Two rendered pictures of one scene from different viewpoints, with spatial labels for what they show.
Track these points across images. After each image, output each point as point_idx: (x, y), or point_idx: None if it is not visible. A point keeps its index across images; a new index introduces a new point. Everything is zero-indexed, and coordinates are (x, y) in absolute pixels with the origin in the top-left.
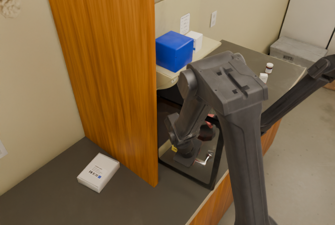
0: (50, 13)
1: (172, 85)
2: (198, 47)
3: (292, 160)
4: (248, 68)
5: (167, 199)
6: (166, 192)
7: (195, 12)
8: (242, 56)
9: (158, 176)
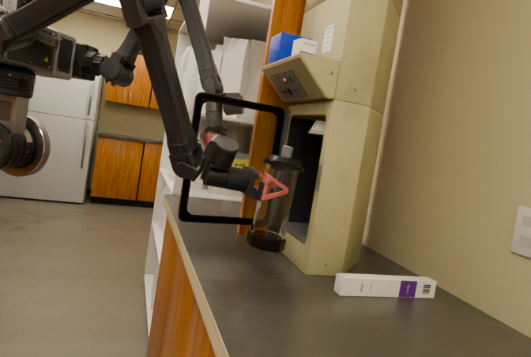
0: (393, 72)
1: (309, 133)
2: (294, 54)
3: None
4: None
5: (213, 229)
6: (221, 231)
7: (340, 24)
8: None
9: (246, 236)
